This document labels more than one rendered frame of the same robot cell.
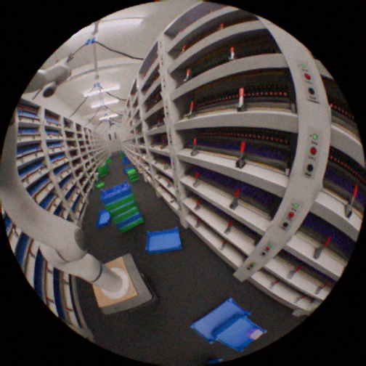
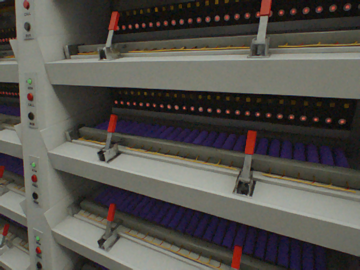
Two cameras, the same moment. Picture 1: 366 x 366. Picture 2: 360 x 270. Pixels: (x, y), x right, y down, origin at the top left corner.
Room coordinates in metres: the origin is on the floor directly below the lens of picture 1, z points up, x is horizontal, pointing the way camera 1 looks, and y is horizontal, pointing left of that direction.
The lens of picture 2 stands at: (0.13, 0.05, 1.07)
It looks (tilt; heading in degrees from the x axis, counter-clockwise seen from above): 10 degrees down; 326
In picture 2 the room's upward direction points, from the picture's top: 4 degrees clockwise
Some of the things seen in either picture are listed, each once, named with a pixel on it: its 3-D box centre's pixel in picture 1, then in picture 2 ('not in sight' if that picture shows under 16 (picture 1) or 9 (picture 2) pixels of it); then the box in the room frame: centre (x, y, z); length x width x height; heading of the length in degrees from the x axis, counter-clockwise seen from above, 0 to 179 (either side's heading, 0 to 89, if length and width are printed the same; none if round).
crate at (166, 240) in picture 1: (163, 240); not in sight; (0.54, 0.23, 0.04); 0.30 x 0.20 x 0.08; 97
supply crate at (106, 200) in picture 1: (115, 191); not in sight; (0.82, 0.67, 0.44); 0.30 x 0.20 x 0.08; 127
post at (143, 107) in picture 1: (152, 135); not in sight; (1.38, 0.32, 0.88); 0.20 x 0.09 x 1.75; 121
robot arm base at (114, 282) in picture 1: (104, 277); not in sight; (0.07, 0.42, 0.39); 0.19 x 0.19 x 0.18
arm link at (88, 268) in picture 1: (67, 256); not in sight; (0.05, 0.45, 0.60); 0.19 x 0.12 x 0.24; 118
